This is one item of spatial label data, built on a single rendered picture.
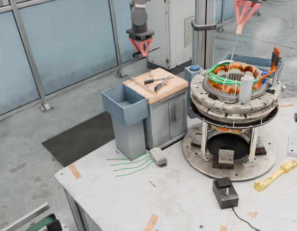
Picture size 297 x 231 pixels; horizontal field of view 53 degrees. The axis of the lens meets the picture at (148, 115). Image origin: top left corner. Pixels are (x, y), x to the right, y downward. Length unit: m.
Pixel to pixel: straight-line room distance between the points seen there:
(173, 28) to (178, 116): 2.17
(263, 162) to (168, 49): 2.38
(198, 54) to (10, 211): 1.65
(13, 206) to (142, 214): 1.45
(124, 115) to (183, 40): 2.52
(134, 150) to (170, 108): 0.23
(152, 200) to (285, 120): 0.78
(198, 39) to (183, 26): 1.97
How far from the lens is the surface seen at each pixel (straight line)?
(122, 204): 1.14
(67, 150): 2.66
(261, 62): 1.47
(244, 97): 1.04
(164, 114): 1.23
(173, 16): 3.35
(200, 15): 1.52
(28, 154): 2.79
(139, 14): 1.06
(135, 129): 1.20
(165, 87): 1.20
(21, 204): 2.39
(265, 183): 1.21
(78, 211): 1.46
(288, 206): 1.17
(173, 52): 3.47
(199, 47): 1.56
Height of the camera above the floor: 1.65
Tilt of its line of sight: 34 degrees down
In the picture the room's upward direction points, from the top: 5 degrees counter-clockwise
